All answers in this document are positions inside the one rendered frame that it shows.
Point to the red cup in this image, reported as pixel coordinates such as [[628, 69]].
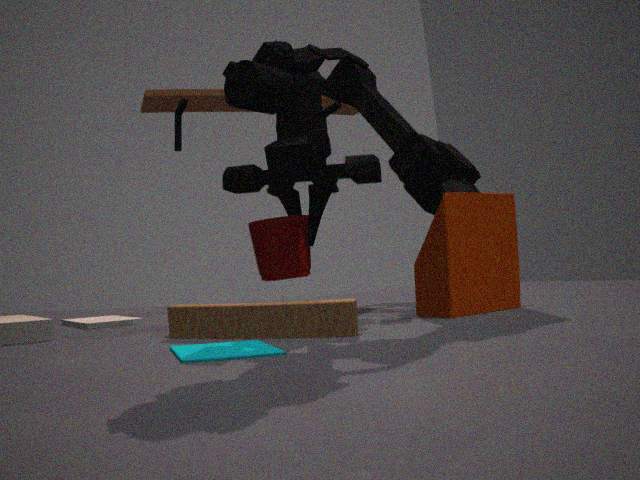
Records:
[[281, 247]]

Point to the brown flat bar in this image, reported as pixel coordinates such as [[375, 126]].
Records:
[[271, 320]]

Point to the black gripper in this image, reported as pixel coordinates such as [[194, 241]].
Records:
[[362, 169]]

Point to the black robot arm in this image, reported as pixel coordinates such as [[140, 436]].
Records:
[[285, 80]]

